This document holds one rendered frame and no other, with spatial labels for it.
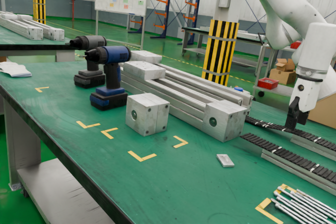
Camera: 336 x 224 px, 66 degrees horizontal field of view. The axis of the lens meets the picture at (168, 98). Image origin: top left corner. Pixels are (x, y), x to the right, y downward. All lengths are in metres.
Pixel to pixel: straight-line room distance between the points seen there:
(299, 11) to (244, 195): 0.57
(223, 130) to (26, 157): 1.18
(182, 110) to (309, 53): 0.43
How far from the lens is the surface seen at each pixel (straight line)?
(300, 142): 0.95
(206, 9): 10.64
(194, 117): 0.88
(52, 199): 1.45
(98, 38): 1.18
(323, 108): 1.22
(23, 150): 1.64
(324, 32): 0.87
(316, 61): 0.87
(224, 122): 0.80
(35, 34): 2.46
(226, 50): 4.18
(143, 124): 0.76
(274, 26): 1.31
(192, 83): 1.12
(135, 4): 6.48
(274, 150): 0.78
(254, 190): 0.65
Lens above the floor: 1.13
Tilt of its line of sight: 18 degrees down
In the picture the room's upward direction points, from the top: 7 degrees clockwise
